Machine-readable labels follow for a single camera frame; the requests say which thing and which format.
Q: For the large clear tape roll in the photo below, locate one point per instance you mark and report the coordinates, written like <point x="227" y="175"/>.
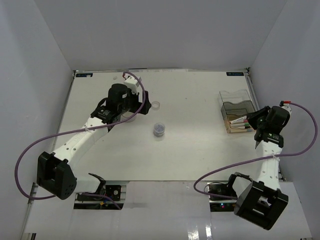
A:
<point x="128" y="119"/>

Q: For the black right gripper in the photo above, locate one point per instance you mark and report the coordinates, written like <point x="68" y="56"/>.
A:
<point x="252" y="117"/>

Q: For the clear tiered desk organizer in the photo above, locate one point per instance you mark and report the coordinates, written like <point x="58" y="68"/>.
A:
<point x="234" y="105"/>

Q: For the small clear tape roll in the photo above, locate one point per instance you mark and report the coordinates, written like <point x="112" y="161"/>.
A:
<point x="155" y="105"/>

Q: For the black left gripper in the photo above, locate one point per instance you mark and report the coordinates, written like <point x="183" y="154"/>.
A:
<point x="146" y="106"/>

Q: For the clear cup of paperclips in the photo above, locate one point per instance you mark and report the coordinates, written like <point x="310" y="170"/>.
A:
<point x="159" y="129"/>

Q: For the black capped white marker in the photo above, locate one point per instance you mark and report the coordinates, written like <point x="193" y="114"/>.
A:
<point x="238" y="130"/>

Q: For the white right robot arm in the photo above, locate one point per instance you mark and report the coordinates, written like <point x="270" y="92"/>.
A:
<point x="259" y="197"/>

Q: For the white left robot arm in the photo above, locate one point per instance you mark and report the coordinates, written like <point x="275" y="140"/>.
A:
<point x="55" y="170"/>

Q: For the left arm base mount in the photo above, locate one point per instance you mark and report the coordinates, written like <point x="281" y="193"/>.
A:
<point x="117" y="193"/>

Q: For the green capped white marker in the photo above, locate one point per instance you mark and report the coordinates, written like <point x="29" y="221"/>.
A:
<point x="240" y="124"/>

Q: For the blue label sticker right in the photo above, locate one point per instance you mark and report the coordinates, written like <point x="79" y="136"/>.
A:
<point x="234" y="74"/>

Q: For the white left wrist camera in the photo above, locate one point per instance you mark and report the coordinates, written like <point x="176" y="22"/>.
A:
<point x="130" y="82"/>

